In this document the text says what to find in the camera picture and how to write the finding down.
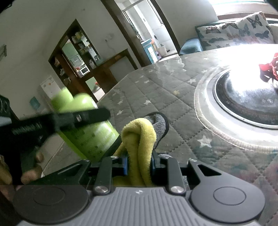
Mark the red satin ribbon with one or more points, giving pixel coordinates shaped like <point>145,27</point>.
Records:
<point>268,66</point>

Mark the lime green plastic container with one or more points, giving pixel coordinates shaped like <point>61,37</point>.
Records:
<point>93,139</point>

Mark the blue sofa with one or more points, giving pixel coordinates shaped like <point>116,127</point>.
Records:
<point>189,46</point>

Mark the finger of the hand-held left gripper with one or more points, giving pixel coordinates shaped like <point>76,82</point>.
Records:
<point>91,117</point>

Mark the yellow and grey cleaning cloth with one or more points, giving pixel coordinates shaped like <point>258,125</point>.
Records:
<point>139,147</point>

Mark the light blue cabinet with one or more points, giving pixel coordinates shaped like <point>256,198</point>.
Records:
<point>148,51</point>

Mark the white bucket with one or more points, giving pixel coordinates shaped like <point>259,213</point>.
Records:
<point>162,50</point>

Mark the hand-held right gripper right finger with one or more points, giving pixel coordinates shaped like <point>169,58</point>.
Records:
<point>153,167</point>

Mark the white refrigerator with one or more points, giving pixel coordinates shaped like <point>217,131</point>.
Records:
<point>51,87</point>

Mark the glass wall lamp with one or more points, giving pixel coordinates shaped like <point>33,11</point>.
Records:
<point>2,53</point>

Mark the white water dispenser blue bottle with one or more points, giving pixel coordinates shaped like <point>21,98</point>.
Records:
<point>34,102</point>

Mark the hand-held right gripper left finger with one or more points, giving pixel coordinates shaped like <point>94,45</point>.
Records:
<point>125,166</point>

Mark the dark wooden shelf unit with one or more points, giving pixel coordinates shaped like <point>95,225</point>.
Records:
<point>65,65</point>

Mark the dark wooden door frame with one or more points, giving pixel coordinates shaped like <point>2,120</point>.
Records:
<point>123,32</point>

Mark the dark wooden desk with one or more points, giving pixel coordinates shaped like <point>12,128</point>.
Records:
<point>104,71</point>

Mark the black round induction cooktop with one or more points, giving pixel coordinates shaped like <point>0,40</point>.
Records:
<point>239,104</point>

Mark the white microwave oven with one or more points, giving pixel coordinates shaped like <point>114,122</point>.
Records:
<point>84,70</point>

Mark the person's left hand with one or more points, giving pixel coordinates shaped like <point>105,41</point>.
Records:
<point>32,176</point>

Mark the butterfly print cushion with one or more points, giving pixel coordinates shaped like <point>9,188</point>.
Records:
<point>234,32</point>

